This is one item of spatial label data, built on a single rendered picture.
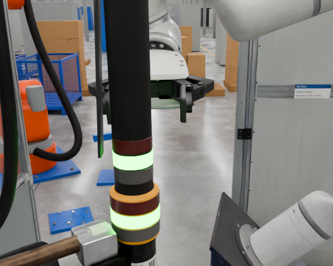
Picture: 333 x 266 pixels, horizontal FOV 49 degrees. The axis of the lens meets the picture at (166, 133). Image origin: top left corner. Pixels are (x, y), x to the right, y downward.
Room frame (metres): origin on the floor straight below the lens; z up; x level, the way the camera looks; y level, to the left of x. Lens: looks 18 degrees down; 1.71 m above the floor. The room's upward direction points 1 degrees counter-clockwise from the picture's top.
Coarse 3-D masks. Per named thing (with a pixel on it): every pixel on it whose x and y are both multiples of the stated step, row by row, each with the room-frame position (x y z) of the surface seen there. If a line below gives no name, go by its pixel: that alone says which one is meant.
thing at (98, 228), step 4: (96, 224) 0.27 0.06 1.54; (100, 224) 0.27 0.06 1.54; (104, 224) 0.27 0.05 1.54; (108, 224) 0.27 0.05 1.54; (88, 228) 0.26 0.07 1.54; (92, 228) 0.26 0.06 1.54; (96, 228) 0.26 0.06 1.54; (100, 228) 0.26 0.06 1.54; (104, 228) 0.26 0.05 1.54; (108, 228) 0.26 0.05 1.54; (88, 232) 0.26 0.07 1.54; (92, 232) 0.26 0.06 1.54; (96, 232) 0.26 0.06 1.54; (100, 232) 0.26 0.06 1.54
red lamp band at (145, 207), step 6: (156, 198) 0.28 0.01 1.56; (114, 204) 0.27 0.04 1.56; (120, 204) 0.27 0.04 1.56; (126, 204) 0.26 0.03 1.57; (132, 204) 0.26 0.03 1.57; (138, 204) 0.26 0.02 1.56; (144, 204) 0.27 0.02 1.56; (150, 204) 0.27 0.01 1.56; (156, 204) 0.27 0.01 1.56; (114, 210) 0.27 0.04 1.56; (120, 210) 0.27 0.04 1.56; (126, 210) 0.26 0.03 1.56; (132, 210) 0.26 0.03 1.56; (138, 210) 0.26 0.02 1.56; (144, 210) 0.27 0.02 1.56; (150, 210) 0.27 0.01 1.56
